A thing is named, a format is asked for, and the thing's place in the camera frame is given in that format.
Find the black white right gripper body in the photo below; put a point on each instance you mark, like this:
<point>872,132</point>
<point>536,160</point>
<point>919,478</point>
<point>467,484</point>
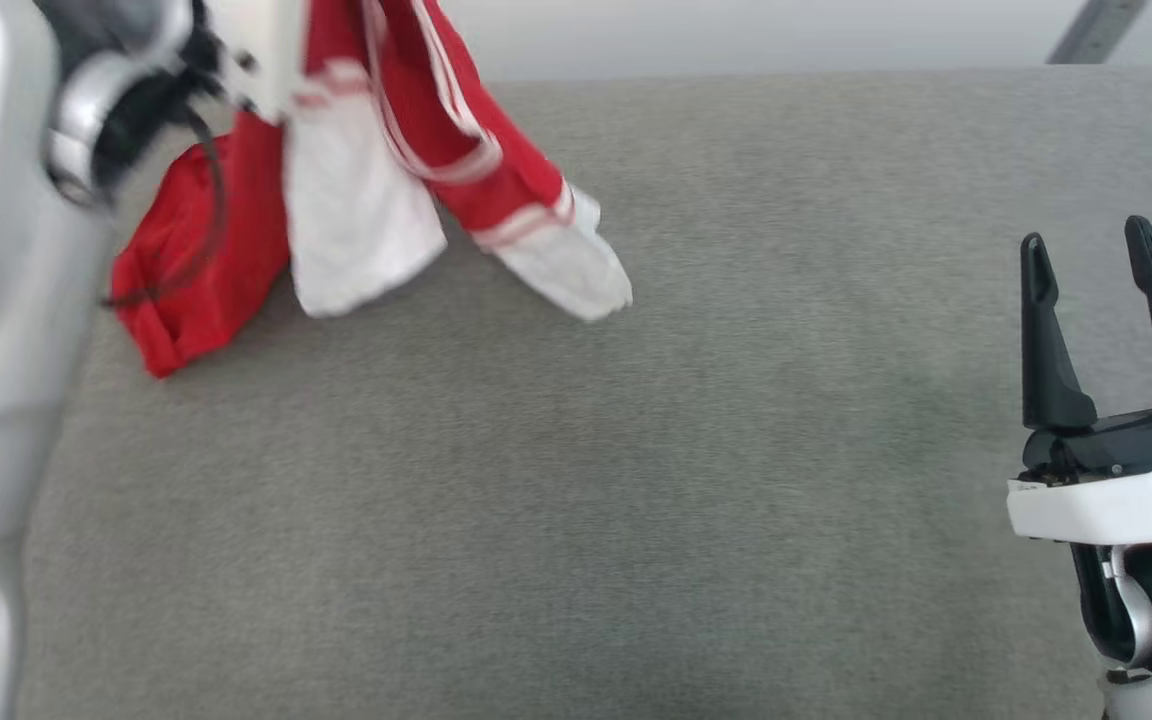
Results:
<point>1116,490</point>

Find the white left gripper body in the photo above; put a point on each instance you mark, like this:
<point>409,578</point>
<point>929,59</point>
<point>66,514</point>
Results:
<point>271,45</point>

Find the red and white garment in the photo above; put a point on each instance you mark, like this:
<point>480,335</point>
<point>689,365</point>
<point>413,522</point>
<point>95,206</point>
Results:
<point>376,190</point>

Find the grey metal bar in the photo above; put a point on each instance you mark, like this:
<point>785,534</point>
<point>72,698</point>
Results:
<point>1096,30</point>

